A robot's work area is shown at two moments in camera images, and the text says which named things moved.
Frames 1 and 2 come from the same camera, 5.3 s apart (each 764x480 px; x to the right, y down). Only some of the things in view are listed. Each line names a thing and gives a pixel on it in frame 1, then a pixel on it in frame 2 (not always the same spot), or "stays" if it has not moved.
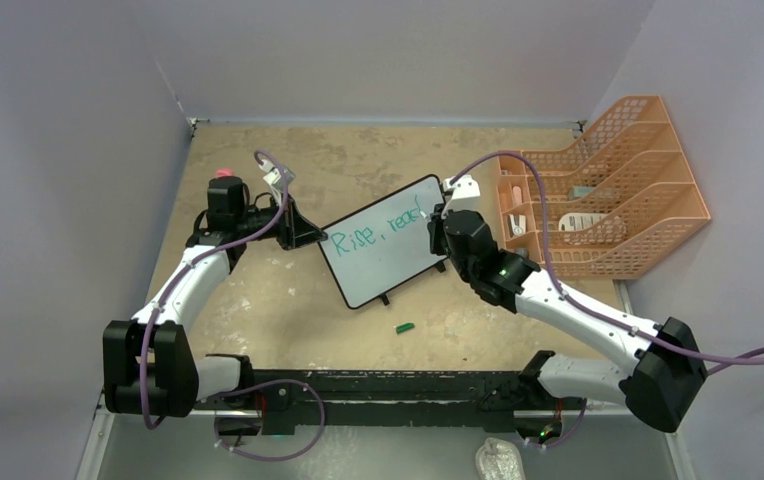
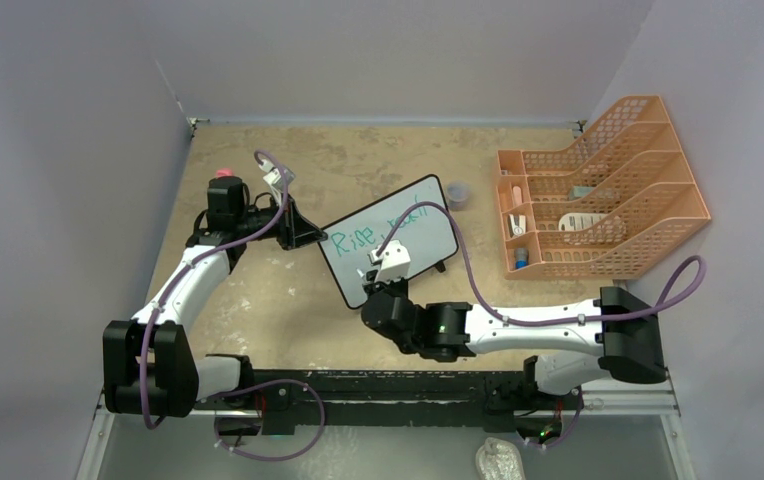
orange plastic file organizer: x=606 y=206 stays
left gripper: x=295 y=231 stays
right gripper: x=436 y=227 to x=377 y=286
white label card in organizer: x=572 y=221 stays
